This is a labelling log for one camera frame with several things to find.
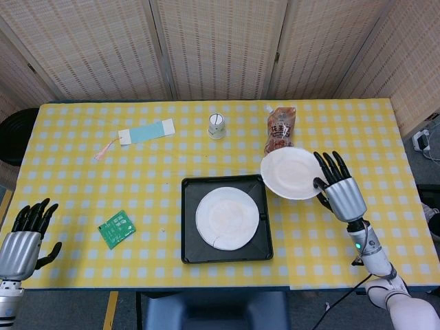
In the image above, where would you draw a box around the white paper plate cracked rim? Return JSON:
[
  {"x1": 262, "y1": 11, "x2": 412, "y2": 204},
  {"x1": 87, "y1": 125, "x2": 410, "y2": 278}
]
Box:
[{"x1": 195, "y1": 186, "x2": 261, "y2": 250}]

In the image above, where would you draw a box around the yellow white checkered tablecloth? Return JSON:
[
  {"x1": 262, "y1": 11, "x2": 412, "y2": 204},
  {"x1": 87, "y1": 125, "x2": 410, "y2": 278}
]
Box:
[{"x1": 0, "y1": 98, "x2": 440, "y2": 293}]

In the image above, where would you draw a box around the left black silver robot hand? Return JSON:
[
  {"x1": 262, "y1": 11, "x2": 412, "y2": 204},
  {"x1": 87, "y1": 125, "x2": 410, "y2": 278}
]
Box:
[{"x1": 0, "y1": 198, "x2": 63, "y2": 282}]

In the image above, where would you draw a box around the white power adapter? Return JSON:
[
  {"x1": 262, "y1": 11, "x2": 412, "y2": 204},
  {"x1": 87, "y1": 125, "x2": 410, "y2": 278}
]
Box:
[{"x1": 412, "y1": 130, "x2": 432, "y2": 152}]

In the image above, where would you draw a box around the green tea sachet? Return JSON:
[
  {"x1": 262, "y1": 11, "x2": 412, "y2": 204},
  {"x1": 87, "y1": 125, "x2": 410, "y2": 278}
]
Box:
[{"x1": 96, "y1": 209, "x2": 137, "y2": 250}]

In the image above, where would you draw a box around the upturned white paper cup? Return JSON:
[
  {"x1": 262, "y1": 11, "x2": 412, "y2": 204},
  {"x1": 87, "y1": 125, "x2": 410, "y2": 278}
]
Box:
[{"x1": 207, "y1": 112, "x2": 228, "y2": 140}]

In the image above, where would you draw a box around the blue white bookmark with tassel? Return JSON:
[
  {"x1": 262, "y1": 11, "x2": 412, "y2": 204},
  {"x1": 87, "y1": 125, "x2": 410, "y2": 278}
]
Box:
[{"x1": 94, "y1": 118, "x2": 176, "y2": 162}]

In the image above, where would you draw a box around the white paper plate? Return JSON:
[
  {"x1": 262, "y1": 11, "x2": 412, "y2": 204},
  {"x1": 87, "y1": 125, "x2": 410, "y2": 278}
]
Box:
[{"x1": 260, "y1": 147, "x2": 322, "y2": 201}]

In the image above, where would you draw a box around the woven folding screen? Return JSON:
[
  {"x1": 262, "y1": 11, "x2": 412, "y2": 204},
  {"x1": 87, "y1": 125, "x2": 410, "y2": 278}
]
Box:
[{"x1": 0, "y1": 0, "x2": 440, "y2": 138}]

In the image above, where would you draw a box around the black round stool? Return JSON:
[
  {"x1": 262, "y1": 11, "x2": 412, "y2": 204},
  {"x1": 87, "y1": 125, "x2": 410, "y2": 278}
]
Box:
[{"x1": 0, "y1": 108, "x2": 39, "y2": 168}]

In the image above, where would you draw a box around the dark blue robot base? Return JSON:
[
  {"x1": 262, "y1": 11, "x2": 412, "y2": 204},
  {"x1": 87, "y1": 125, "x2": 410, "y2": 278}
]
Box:
[{"x1": 141, "y1": 291, "x2": 292, "y2": 330}]

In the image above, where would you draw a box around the black square plastic tray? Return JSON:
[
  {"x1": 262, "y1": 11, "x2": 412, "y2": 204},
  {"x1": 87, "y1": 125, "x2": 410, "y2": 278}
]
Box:
[{"x1": 181, "y1": 173, "x2": 274, "y2": 265}]

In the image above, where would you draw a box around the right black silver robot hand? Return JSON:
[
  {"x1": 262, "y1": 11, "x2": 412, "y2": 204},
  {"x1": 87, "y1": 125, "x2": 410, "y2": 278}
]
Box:
[{"x1": 311, "y1": 151, "x2": 368, "y2": 223}]

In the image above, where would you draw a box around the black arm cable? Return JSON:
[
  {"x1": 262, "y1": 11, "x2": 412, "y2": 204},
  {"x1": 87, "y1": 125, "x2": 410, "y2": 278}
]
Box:
[{"x1": 311, "y1": 271, "x2": 374, "y2": 330}]

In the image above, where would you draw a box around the brown peanut sauce pouch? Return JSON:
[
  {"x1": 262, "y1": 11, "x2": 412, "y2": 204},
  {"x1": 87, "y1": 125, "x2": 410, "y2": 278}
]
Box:
[{"x1": 263, "y1": 105, "x2": 297, "y2": 155}]

